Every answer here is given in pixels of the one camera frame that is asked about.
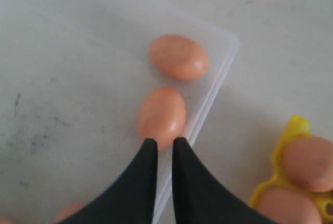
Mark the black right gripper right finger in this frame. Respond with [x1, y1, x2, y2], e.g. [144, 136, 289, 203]
[172, 138, 274, 223]

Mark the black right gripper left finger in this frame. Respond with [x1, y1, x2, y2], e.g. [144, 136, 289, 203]
[60, 139, 158, 224]

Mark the brown egg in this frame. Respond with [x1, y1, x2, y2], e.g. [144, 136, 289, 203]
[54, 203, 85, 223]
[255, 188, 322, 223]
[149, 34, 209, 81]
[137, 87, 186, 150]

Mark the clear plastic tray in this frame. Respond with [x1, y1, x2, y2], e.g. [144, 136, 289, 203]
[1, 0, 239, 223]

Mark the yellow plastic egg tray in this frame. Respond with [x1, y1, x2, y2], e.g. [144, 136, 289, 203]
[249, 115, 332, 223]

